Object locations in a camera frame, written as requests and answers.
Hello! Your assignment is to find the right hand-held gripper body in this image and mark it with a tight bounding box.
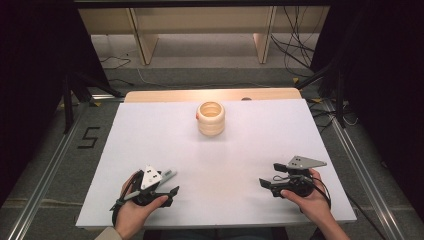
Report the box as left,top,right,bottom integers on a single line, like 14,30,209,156
271,155,328,198

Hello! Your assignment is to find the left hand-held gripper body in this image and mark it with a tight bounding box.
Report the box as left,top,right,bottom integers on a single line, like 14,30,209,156
131,164,168,207

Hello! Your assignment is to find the grey marker pen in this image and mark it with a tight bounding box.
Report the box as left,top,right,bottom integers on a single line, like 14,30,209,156
123,168,178,202

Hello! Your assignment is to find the cream ribbed pen holder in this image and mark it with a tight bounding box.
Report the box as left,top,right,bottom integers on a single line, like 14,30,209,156
195,101,226,137

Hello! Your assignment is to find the person's left hand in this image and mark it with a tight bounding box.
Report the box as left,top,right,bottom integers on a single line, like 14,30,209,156
114,170,170,240

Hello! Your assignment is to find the person's right hand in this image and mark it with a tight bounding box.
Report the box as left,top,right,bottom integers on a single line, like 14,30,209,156
280,168,333,224

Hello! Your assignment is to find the white table cover sheet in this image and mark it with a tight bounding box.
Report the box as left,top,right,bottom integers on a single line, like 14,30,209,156
75,98,358,230

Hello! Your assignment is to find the black tripod stand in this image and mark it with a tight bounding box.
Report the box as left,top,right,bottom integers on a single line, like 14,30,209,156
294,58,348,129
61,70,125,135

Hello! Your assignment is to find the black curtain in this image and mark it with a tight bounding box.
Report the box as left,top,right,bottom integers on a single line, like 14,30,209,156
309,0,424,214
0,0,111,208

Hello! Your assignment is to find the light wooden bench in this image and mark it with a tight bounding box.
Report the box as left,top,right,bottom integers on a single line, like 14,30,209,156
77,6,332,66

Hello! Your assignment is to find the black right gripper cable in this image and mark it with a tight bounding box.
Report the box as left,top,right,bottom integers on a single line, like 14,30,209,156
272,174,389,240

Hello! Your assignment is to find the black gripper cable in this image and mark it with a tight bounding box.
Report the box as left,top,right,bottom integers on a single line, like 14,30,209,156
272,174,389,240
109,170,142,228

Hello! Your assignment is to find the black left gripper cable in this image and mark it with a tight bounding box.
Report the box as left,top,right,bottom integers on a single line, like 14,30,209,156
109,170,142,228

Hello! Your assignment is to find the aluminium floor rail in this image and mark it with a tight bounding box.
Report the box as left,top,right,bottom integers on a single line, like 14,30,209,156
5,101,88,240
322,98,407,240

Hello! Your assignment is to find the short aluminium rail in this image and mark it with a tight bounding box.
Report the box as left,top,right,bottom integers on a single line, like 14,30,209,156
90,93,127,102

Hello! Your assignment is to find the bundle of black cables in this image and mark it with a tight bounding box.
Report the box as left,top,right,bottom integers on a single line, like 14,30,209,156
269,5,323,78

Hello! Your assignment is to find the thin black floor cable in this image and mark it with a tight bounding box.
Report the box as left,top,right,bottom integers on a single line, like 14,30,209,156
99,53,133,71

